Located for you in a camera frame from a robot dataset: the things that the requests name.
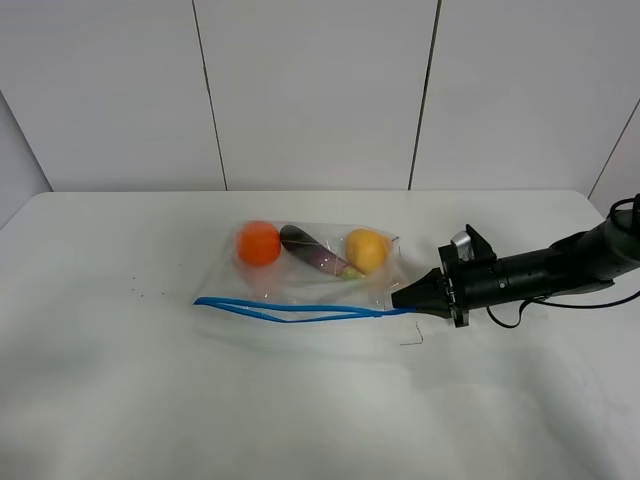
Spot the yellow lemon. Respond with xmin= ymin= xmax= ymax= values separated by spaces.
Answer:
xmin=346 ymin=229 xmax=392 ymax=275

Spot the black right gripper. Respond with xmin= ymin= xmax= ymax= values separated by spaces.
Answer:
xmin=391 ymin=244 xmax=501 ymax=328

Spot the purple eggplant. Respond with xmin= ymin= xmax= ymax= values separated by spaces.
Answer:
xmin=279 ymin=224 xmax=365 ymax=280

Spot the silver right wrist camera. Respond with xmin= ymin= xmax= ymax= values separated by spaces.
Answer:
xmin=450 ymin=224 xmax=497 ymax=262

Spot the orange fruit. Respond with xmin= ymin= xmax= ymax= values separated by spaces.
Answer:
xmin=236 ymin=221 xmax=281 ymax=267

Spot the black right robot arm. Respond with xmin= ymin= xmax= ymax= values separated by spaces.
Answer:
xmin=391 ymin=198 xmax=639 ymax=329

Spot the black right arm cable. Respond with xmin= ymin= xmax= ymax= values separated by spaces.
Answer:
xmin=487 ymin=193 xmax=640 ymax=330

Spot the clear zip bag blue seal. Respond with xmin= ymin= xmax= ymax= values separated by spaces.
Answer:
xmin=194 ymin=220 xmax=407 ymax=324

